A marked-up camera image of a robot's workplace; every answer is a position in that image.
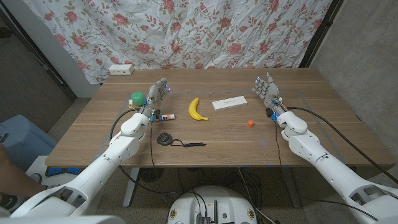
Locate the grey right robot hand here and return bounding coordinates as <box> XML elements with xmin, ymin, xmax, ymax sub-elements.
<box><xmin>252</xmin><ymin>72</ymin><xmax>289</xmax><ymax>121</ymax></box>

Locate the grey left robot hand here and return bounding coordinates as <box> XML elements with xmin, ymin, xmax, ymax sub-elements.
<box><xmin>139</xmin><ymin>77</ymin><xmax>172</xmax><ymax>122</ymax></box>

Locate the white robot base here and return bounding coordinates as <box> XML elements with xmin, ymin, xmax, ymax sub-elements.
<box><xmin>167</xmin><ymin>185</ymin><xmax>258</xmax><ymax>224</ymax></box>

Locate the green toy apple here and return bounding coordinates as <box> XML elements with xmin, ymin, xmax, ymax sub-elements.
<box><xmin>131</xmin><ymin>91</ymin><xmax>146</xmax><ymax>107</ymax></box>

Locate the yellow toy banana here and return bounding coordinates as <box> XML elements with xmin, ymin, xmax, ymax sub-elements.
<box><xmin>188</xmin><ymin>97</ymin><xmax>209</xmax><ymax>122</ymax></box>

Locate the white stylus pen box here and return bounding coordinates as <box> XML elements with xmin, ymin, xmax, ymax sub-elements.
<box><xmin>211</xmin><ymin>95</ymin><xmax>249</xmax><ymax>111</ymax></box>

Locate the white power strip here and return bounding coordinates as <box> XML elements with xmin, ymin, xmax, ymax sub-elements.
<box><xmin>108</xmin><ymin>63</ymin><xmax>135</xmax><ymax>76</ymax></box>

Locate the floral curtain backdrop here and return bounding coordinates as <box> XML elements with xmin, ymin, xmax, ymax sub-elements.
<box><xmin>23</xmin><ymin>0</ymin><xmax>333</xmax><ymax>85</ymax></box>

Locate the black backdrop pole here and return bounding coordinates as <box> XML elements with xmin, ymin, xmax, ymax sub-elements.
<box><xmin>299</xmin><ymin>0</ymin><xmax>345</xmax><ymax>68</ymax></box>

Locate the black round floor object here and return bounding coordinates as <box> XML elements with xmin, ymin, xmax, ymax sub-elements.
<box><xmin>139</xmin><ymin>167</ymin><xmax>165</xmax><ymax>184</ymax></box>

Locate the grey table leg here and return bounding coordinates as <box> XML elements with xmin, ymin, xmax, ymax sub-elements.
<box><xmin>281</xmin><ymin>167</ymin><xmax>302</xmax><ymax>208</ymax></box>
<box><xmin>123</xmin><ymin>167</ymin><xmax>140</xmax><ymax>208</ymax></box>

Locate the white floor board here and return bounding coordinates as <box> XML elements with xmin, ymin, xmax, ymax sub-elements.
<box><xmin>25</xmin><ymin>155</ymin><xmax>81</xmax><ymax>189</ymax></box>

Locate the blue plastic bin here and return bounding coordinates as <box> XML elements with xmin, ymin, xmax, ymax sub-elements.
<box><xmin>0</xmin><ymin>114</ymin><xmax>58</xmax><ymax>172</ymax></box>

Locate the grey sneaker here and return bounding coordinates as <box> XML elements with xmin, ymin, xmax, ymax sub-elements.
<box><xmin>0</xmin><ymin>192</ymin><xmax>20</xmax><ymax>211</ymax></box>
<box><xmin>29</xmin><ymin>172</ymin><xmax>44</xmax><ymax>185</ymax></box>

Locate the person's bare limb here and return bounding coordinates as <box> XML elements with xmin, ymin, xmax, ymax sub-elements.
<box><xmin>0</xmin><ymin>144</ymin><xmax>47</xmax><ymax>197</ymax></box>

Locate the black stopwatch with lanyard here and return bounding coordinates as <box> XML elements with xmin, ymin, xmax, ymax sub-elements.
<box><xmin>156</xmin><ymin>132</ymin><xmax>207</xmax><ymax>148</ymax></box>

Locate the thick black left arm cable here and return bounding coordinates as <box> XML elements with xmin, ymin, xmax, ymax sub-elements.
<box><xmin>109</xmin><ymin>108</ymin><xmax>137</xmax><ymax>141</ymax></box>

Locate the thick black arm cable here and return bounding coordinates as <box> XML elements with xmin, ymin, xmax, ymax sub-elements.
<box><xmin>109</xmin><ymin>108</ymin><xmax>137</xmax><ymax>141</ymax></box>
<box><xmin>287</xmin><ymin>106</ymin><xmax>398</xmax><ymax>184</ymax></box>

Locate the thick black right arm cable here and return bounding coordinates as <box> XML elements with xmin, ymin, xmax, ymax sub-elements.
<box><xmin>287</xmin><ymin>106</ymin><xmax>398</xmax><ymax>184</ymax></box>

